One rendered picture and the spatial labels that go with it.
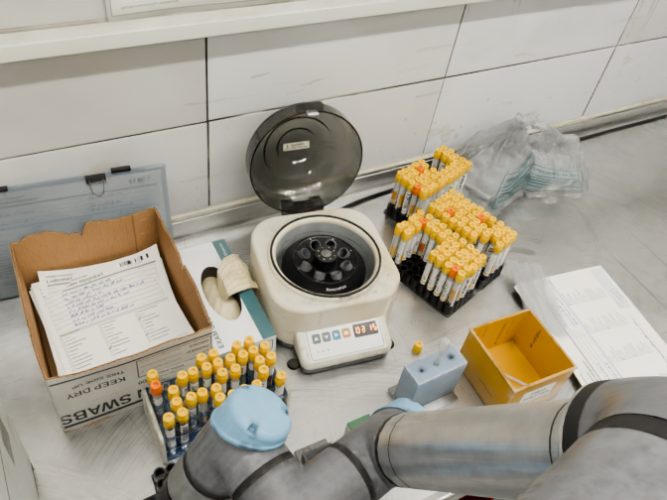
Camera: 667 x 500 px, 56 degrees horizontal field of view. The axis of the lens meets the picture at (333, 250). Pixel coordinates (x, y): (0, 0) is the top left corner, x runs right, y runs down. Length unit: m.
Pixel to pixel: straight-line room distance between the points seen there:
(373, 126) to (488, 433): 0.92
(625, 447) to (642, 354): 1.00
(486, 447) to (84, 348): 0.71
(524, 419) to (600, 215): 1.15
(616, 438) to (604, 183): 1.40
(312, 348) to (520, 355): 0.39
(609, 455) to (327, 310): 0.76
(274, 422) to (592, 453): 0.39
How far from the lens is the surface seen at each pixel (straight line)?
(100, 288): 1.15
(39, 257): 1.16
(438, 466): 0.58
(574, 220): 1.57
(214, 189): 1.26
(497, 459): 0.52
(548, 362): 1.18
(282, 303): 1.05
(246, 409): 0.66
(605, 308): 1.38
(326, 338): 1.09
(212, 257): 1.17
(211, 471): 0.70
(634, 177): 1.80
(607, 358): 1.30
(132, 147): 1.14
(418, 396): 1.05
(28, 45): 0.97
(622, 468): 0.34
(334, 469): 0.67
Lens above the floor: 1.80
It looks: 46 degrees down
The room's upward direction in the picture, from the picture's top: 11 degrees clockwise
